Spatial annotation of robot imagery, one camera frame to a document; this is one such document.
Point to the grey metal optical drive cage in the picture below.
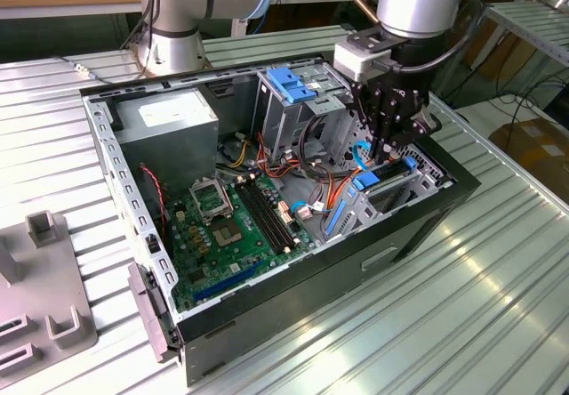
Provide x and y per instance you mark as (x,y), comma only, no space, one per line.
(284,119)

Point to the CPU socket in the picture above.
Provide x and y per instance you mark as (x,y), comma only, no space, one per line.
(227,235)

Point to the black open PC case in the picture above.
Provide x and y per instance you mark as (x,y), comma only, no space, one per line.
(289,297)

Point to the black case fan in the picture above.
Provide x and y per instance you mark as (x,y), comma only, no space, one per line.
(153,208)

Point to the grey power supply box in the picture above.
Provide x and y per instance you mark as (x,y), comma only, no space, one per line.
(169,146)

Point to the large labelled cardboard box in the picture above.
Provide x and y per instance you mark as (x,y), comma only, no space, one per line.
(533,146)

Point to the grey parts rack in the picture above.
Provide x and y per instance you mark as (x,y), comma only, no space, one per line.
(44,288)

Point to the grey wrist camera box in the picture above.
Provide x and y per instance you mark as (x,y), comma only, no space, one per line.
(355,61)

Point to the black RAM slot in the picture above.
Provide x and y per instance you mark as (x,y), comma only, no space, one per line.
(273,212)
(263,219)

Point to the hard disk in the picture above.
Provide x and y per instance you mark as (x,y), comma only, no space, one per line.
(365,181)

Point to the blue expansion slot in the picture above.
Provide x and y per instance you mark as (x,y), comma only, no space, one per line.
(226,283)

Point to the metal disk bay cage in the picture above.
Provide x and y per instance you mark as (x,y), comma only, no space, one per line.
(362,219)

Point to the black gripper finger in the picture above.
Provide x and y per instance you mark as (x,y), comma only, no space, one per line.
(366,106)
(424,126)

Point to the metal slat shelf table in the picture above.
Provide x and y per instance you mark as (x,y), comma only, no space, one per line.
(533,26)

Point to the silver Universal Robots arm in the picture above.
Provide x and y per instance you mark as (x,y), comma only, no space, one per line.
(418,8)

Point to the green motherboard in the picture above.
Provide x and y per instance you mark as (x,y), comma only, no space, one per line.
(231,257)

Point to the blue plastic drive latch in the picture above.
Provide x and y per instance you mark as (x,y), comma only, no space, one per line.
(291,86)

